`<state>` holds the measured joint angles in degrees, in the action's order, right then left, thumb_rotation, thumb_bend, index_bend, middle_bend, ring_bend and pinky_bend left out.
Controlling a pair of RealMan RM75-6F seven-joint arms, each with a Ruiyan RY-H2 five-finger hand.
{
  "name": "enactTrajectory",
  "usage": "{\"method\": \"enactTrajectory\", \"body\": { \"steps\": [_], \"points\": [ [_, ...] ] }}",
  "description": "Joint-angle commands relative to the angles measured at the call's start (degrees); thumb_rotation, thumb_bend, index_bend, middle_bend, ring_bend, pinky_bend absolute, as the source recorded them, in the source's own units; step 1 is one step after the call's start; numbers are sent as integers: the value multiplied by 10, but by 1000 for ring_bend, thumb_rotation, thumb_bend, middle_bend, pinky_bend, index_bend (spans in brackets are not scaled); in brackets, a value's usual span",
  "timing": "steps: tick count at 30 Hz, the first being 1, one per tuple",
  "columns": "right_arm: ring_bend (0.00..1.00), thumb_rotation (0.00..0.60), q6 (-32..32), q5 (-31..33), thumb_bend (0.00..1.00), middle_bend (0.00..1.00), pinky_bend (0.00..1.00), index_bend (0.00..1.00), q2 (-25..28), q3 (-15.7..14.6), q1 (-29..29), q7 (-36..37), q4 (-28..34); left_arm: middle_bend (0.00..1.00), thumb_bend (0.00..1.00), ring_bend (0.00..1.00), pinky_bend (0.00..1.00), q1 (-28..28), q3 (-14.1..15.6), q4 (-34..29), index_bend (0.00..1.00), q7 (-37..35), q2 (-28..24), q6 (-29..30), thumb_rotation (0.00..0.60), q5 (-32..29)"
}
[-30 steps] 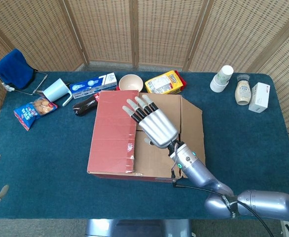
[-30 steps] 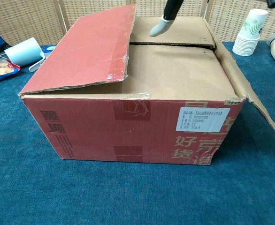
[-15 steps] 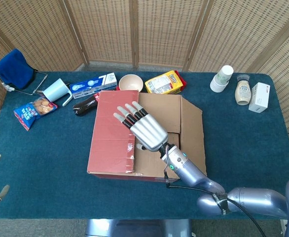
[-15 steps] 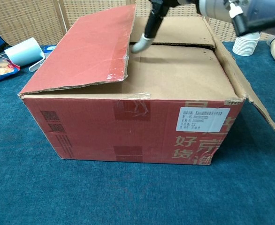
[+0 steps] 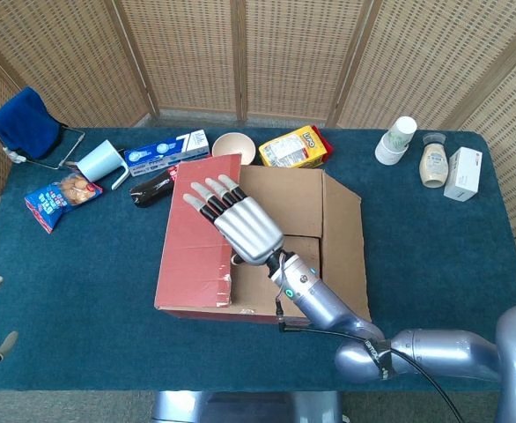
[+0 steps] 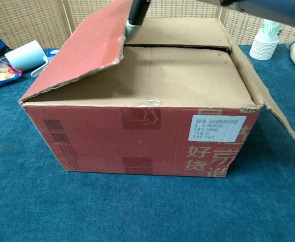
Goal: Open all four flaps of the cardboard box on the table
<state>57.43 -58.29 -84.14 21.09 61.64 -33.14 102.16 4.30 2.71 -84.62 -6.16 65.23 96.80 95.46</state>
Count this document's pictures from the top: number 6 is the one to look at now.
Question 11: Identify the blue white toothpaste box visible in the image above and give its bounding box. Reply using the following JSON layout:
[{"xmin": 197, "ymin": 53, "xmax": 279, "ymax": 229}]
[{"xmin": 45, "ymin": 49, "xmax": 60, "ymax": 61}]

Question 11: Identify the blue cookie snack bag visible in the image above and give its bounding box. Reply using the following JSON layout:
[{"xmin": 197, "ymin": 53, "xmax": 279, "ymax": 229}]
[{"xmin": 0, "ymin": 62, "xmax": 23, "ymax": 91}]

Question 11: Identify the light blue plastic mug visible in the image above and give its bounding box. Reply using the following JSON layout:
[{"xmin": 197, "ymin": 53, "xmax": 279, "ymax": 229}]
[{"xmin": 4, "ymin": 40, "xmax": 49, "ymax": 78}]

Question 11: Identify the wooden woven folding screen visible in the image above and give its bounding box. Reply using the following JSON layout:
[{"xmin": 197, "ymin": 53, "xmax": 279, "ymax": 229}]
[{"xmin": 0, "ymin": 0, "xmax": 295, "ymax": 50}]

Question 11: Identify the blue table cloth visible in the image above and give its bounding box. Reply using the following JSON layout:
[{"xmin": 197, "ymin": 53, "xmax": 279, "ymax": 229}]
[{"xmin": 0, "ymin": 44, "xmax": 295, "ymax": 242}]

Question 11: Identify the red cardboard box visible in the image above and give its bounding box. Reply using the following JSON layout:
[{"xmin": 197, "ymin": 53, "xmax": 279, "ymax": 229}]
[{"xmin": 18, "ymin": 0, "xmax": 295, "ymax": 178}]

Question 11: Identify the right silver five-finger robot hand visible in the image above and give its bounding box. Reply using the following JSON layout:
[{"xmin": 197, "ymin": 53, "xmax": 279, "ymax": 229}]
[{"xmin": 124, "ymin": 0, "xmax": 151, "ymax": 38}]

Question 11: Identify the stack of paper cups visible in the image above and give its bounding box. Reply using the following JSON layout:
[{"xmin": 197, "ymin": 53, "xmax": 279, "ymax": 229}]
[{"xmin": 249, "ymin": 20, "xmax": 285, "ymax": 61}]

